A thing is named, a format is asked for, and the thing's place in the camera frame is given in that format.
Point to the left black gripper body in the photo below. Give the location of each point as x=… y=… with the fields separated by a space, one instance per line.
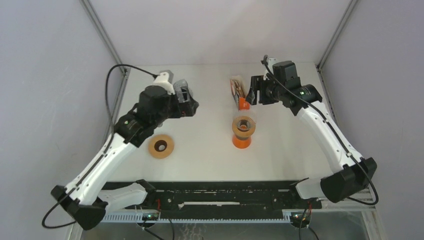
x=172 y=109

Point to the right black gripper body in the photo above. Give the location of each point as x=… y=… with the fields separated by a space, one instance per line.
x=271 y=91

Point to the clear glass dripper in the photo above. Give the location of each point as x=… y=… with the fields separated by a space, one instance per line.
x=245 y=114

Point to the orange glass carafe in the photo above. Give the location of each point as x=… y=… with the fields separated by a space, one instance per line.
x=242 y=141

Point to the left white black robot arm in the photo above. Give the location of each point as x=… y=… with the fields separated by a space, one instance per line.
x=84 y=198

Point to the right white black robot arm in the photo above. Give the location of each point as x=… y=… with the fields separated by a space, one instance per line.
x=351 y=176

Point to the orange coffee filter box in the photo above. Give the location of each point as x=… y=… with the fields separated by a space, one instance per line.
x=238 y=92

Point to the grey glass carafe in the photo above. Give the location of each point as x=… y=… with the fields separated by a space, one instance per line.
x=182 y=91

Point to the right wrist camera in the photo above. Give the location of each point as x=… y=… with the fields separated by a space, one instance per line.
x=268 y=62

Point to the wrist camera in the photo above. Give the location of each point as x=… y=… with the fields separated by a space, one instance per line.
x=165 y=80
x=268 y=62

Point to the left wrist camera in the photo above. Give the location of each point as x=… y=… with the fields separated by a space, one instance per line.
x=165 y=80

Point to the black mounting base plate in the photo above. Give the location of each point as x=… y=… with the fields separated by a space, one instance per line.
x=225 y=200

